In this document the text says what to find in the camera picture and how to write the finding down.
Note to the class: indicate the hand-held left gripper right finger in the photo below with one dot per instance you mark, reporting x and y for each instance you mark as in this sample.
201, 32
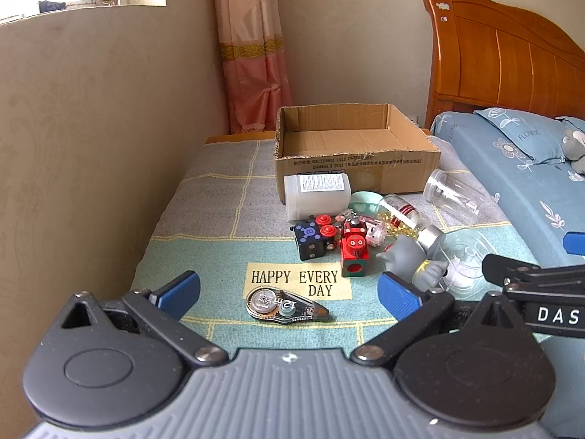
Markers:
396, 295

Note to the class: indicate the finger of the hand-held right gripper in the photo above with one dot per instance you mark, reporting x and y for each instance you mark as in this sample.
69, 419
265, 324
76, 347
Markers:
575, 243
512, 269

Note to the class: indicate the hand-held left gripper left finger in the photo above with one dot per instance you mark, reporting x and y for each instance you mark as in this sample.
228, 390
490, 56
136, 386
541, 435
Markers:
179, 293

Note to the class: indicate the grey cat figurine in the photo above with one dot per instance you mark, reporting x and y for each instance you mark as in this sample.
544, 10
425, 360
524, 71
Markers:
409, 260

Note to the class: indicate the clear plastic lid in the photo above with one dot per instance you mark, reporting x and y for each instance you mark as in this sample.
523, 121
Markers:
467, 256

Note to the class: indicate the red robot toy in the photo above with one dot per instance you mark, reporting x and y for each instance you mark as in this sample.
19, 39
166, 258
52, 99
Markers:
354, 247

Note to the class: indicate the glass bottle with gold beads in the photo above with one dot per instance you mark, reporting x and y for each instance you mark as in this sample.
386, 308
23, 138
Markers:
403, 212

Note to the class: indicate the clear plastic jar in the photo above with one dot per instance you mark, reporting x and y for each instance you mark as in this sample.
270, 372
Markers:
457, 199

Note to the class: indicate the brown cardboard box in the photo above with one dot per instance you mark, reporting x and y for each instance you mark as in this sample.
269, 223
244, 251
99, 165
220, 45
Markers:
356, 169

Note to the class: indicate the blue floral pillow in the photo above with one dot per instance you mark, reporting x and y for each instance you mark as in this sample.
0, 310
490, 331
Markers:
525, 201

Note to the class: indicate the correction tape dispenser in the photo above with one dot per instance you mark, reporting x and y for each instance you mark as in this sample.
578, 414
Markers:
274, 304

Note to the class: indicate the grey plush toy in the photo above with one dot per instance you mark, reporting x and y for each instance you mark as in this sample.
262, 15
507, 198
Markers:
575, 144

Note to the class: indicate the mint green oval case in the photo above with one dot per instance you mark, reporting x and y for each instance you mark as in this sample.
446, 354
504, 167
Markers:
365, 201

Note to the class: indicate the black cube with red buttons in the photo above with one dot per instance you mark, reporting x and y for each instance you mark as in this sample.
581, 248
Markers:
311, 243

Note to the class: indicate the blue flower print pillow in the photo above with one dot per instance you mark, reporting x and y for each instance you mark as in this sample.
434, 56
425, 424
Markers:
525, 135

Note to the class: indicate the white plastic bottle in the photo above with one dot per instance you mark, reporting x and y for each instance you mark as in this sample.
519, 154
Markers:
315, 199

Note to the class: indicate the wooden bedside table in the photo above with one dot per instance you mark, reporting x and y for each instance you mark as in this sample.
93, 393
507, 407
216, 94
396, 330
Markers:
237, 137

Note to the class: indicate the wooden headboard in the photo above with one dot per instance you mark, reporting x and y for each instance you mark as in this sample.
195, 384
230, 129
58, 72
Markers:
502, 55

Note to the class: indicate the pink curtain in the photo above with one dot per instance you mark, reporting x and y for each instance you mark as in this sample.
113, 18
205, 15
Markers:
251, 55

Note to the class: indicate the dark blue cloth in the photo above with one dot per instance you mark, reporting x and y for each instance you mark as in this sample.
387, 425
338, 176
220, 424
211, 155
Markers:
51, 6

